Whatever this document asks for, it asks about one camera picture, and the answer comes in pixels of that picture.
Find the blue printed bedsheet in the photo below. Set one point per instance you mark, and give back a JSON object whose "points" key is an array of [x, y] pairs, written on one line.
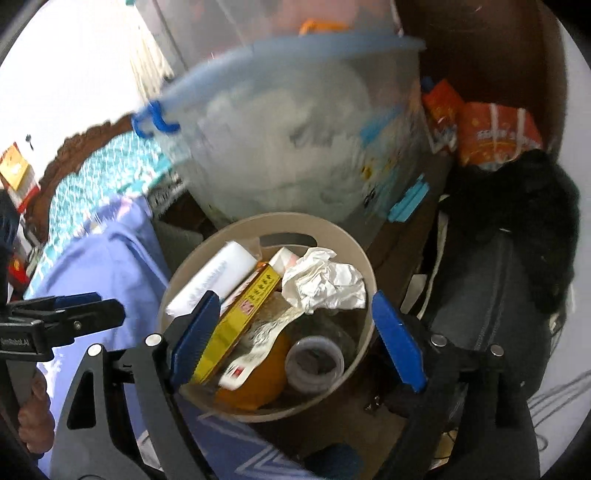
{"points": [[111, 263]]}

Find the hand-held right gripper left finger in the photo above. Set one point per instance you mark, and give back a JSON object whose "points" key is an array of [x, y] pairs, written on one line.
{"points": [[196, 337]]}

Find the red orange package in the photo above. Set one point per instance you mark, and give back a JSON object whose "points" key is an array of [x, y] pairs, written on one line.
{"points": [[441, 110]]}

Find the black fuzzy cloth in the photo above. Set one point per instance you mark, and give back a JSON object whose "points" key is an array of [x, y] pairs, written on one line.
{"points": [[521, 212]]}

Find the person's left hand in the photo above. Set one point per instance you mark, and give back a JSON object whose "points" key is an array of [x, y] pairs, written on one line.
{"points": [[39, 420]]}

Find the white tissue pack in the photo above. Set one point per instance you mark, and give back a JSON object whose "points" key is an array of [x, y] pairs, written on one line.
{"points": [[217, 272]]}

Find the brown wooden cabinet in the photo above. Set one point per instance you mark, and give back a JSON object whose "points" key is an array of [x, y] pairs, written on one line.
{"points": [[485, 46]]}

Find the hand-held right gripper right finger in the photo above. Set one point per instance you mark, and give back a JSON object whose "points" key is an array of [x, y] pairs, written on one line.
{"points": [[399, 341]]}

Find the beige round bin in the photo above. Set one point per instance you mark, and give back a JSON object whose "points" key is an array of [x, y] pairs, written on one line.
{"points": [[351, 350]]}

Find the clear plastic bottle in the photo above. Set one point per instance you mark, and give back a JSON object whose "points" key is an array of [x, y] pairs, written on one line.
{"points": [[314, 364]]}

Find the white paper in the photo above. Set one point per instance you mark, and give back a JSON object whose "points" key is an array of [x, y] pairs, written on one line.
{"points": [[323, 281]]}

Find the black leather bag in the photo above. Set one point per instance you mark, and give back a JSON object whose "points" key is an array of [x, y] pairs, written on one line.
{"points": [[489, 300]]}

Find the yellow cardboard box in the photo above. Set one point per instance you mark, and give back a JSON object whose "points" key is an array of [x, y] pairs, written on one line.
{"points": [[244, 314]]}

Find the orange striped package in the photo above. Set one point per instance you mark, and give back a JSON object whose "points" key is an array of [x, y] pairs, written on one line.
{"points": [[498, 134]]}

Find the white red-label wrapper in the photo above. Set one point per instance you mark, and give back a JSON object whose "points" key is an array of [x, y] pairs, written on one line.
{"points": [[258, 344]]}

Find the clear storage box teal lid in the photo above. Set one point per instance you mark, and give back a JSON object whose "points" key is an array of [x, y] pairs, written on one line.
{"points": [[231, 23]]}

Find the clear storage box blue lid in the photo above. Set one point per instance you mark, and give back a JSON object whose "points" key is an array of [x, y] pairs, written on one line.
{"points": [[300, 134]]}

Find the carved wooden headboard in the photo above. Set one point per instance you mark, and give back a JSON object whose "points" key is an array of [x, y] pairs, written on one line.
{"points": [[78, 141]]}

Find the red yellow wall calendar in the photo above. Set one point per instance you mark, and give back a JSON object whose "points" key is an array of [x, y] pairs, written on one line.
{"points": [[16, 168]]}

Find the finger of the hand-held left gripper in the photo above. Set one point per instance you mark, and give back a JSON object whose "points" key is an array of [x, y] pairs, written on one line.
{"points": [[97, 316], [78, 300]]}

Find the teal patterned quilt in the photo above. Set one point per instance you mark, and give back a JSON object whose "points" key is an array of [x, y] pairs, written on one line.
{"points": [[92, 180]]}

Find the orange peel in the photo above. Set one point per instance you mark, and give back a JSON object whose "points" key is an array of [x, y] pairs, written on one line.
{"points": [[268, 383]]}

